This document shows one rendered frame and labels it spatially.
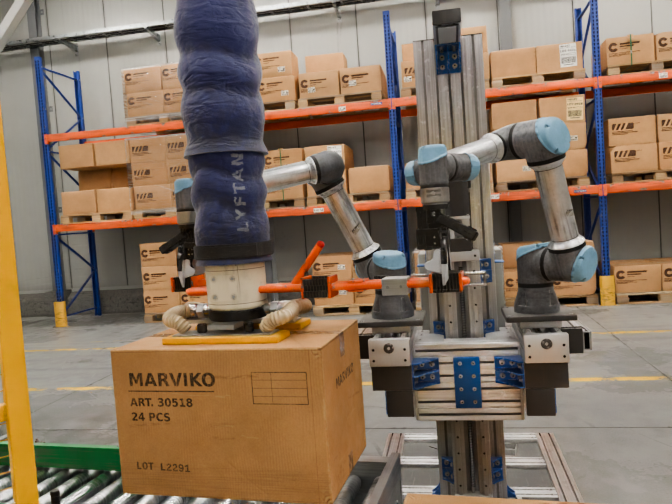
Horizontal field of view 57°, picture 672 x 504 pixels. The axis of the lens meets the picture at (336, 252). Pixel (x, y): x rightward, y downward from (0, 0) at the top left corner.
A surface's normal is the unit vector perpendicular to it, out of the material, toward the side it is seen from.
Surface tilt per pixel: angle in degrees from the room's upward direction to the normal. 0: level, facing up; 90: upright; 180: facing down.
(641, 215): 90
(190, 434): 90
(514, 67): 91
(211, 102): 80
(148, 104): 91
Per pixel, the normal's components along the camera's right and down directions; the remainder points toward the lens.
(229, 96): 0.37, -0.24
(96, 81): -0.18, 0.07
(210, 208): -0.38, -0.15
